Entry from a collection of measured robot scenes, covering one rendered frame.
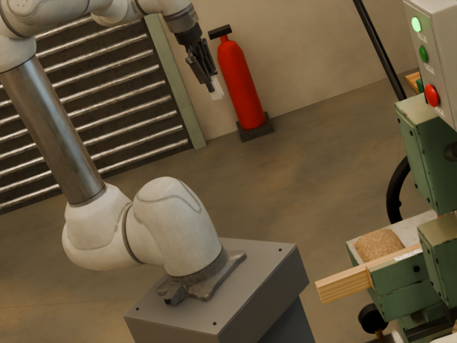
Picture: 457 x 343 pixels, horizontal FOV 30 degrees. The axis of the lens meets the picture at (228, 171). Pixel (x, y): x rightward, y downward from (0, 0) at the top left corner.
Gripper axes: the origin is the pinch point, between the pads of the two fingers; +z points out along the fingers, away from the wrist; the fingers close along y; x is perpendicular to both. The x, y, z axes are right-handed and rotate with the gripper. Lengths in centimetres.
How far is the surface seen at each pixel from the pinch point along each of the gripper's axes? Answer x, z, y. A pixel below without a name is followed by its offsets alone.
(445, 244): -79, -10, -104
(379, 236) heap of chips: -60, 5, -79
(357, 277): -58, 4, -91
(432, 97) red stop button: -86, -39, -112
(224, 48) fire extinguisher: 73, 51, 168
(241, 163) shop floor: 75, 100, 135
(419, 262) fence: -69, 4, -89
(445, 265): -78, -7, -105
